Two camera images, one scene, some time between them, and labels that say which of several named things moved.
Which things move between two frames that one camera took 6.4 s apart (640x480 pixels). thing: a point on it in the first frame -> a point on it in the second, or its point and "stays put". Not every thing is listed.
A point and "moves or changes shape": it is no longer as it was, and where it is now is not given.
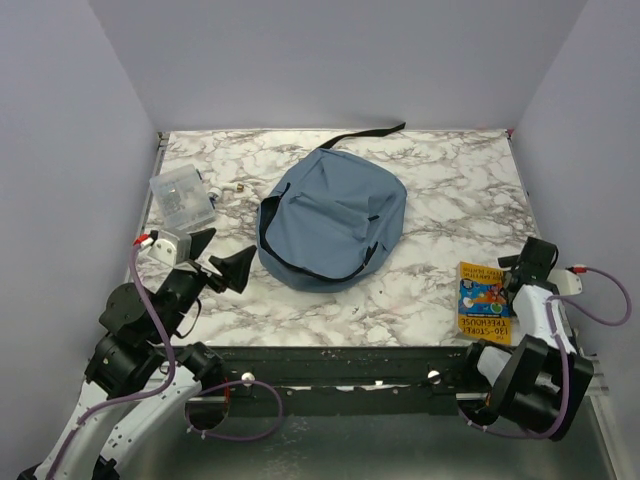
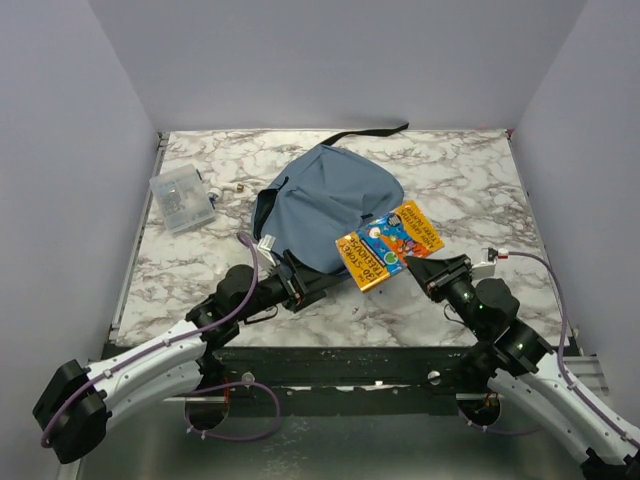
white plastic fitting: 214,194 stays put
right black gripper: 510,262 -> 436,273
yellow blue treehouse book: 482,306 moves or changes shape
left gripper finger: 199,241 -> 295,272
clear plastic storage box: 181,199 stays put
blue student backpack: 331,219 moves or changes shape
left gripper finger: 235,268 -> 315,286
